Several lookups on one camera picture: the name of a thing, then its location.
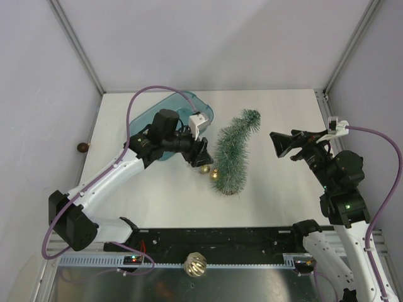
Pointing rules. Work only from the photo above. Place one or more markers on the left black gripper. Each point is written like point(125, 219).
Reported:
point(192, 156)

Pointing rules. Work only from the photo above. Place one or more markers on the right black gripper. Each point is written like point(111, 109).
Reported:
point(283, 142)

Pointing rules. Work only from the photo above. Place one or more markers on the gold glitter ball ornament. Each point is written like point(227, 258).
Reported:
point(214, 174)

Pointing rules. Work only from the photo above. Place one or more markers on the small frosted christmas tree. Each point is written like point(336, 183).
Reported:
point(231, 154)

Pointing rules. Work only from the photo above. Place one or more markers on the gold mirror ball ornament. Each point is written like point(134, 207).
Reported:
point(195, 265)

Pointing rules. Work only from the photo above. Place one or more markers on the dark brown ball ornament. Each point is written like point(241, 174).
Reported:
point(83, 147)

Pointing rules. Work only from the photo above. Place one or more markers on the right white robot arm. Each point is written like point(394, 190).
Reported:
point(361, 277)

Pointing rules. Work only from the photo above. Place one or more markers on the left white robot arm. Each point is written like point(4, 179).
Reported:
point(72, 215)

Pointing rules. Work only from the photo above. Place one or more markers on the teal plastic bin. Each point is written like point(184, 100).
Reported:
point(176, 110)

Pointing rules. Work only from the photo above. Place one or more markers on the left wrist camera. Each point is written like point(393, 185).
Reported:
point(197, 123)

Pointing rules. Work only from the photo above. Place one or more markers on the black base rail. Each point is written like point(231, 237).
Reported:
point(170, 243)

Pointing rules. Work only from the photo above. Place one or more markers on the white slotted cable duct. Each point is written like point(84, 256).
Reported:
point(261, 261)

